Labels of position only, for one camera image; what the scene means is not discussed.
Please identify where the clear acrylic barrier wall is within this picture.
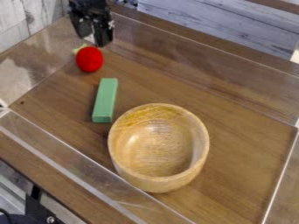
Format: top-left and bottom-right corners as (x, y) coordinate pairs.
(0, 16), (299, 224)

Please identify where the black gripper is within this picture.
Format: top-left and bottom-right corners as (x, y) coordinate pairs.
(68, 0), (115, 47)

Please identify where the green rectangular block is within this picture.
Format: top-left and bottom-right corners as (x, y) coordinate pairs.
(92, 78), (117, 123)

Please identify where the wooden bowl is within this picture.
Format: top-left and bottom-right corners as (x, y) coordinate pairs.
(107, 103), (211, 193)

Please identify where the clear acrylic corner bracket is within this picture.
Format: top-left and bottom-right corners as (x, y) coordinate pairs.
(83, 34), (101, 47)

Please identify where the black clamp under table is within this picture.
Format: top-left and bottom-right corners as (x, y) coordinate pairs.
(0, 185), (65, 224)

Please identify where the red plush strawberry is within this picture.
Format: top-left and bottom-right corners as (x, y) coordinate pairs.
(73, 45), (104, 73)

